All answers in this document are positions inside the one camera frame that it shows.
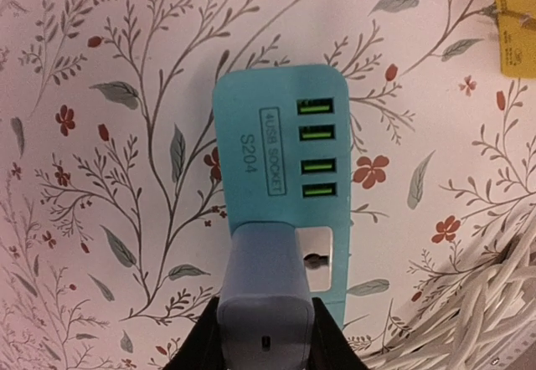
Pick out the teal power strip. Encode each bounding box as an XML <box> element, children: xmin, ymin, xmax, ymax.
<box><xmin>213</xmin><ymin>64</ymin><xmax>351</xmax><ymax>323</ymax></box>

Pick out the white power strip cable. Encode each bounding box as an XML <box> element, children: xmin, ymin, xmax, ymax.
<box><xmin>363</xmin><ymin>235</ymin><xmax>536</xmax><ymax>370</ymax></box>

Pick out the floral table mat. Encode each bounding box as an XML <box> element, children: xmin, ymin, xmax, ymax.
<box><xmin>1</xmin><ymin>0</ymin><xmax>535</xmax><ymax>369</ymax></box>

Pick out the yellow cube socket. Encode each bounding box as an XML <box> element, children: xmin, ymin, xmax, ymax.
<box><xmin>495</xmin><ymin>0</ymin><xmax>535</xmax><ymax>80</ymax></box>

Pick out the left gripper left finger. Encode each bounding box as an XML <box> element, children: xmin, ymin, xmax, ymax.
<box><xmin>163</xmin><ymin>297</ymin><xmax>227</xmax><ymax>370</ymax></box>

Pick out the blue plug adapter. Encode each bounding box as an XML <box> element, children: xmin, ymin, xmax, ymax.
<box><xmin>217</xmin><ymin>223</ymin><xmax>314</xmax><ymax>369</ymax></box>

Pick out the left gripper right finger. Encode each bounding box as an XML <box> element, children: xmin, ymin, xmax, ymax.
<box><xmin>308</xmin><ymin>297</ymin><xmax>369</xmax><ymax>370</ymax></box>

